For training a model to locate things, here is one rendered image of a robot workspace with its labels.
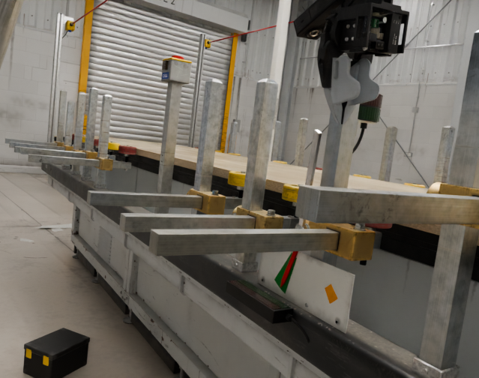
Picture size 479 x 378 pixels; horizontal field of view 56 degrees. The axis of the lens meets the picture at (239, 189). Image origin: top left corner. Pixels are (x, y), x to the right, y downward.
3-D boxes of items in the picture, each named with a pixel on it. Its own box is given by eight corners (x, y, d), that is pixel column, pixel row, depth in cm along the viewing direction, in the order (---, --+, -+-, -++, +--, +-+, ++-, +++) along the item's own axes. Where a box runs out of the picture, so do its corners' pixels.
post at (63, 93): (55, 164, 292) (61, 89, 287) (54, 164, 295) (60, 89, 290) (61, 165, 294) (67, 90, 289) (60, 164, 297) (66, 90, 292)
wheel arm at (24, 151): (21, 156, 209) (22, 146, 208) (20, 155, 212) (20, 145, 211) (115, 163, 232) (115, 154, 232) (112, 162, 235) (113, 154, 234)
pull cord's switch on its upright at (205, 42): (190, 171, 372) (205, 32, 360) (183, 169, 384) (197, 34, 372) (199, 172, 376) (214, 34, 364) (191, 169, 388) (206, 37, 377)
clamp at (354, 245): (351, 261, 75) (355, 231, 74) (298, 241, 86) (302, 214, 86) (374, 260, 78) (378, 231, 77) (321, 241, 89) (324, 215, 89)
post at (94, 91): (83, 183, 229) (91, 86, 224) (81, 181, 232) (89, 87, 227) (90, 183, 231) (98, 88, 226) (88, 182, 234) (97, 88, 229)
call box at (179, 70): (169, 82, 139) (172, 56, 138) (160, 83, 145) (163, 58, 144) (190, 86, 143) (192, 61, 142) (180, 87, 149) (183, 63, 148)
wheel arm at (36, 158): (28, 163, 188) (29, 153, 187) (27, 163, 191) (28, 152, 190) (130, 171, 211) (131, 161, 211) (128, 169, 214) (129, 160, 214)
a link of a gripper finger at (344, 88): (348, 127, 59) (357, 53, 58) (318, 122, 64) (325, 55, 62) (364, 127, 61) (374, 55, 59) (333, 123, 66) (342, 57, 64)
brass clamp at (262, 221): (260, 240, 96) (263, 216, 95) (228, 226, 107) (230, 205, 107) (283, 239, 99) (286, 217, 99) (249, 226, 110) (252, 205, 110)
